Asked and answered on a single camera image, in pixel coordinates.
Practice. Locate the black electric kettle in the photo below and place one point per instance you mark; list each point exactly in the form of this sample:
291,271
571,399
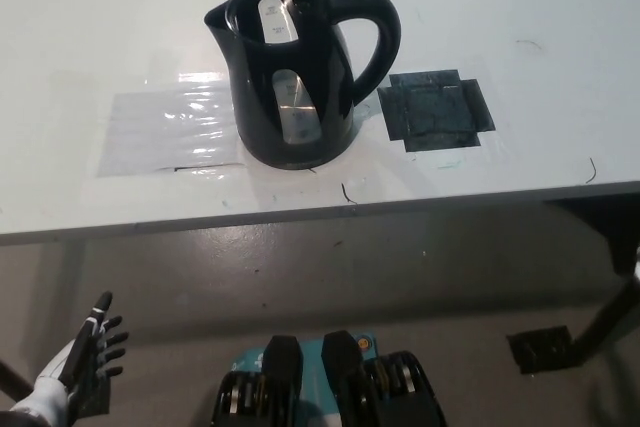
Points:
260,112

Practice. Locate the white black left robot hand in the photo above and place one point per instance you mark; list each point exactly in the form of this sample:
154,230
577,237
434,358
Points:
82,347

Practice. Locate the black table frame beam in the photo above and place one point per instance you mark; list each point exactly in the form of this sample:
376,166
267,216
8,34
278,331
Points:
600,222

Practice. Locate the clear plastic sheet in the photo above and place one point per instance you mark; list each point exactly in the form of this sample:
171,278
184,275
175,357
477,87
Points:
160,137

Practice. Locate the black metal table leg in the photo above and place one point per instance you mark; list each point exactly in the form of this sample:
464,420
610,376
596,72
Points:
612,312
12,379

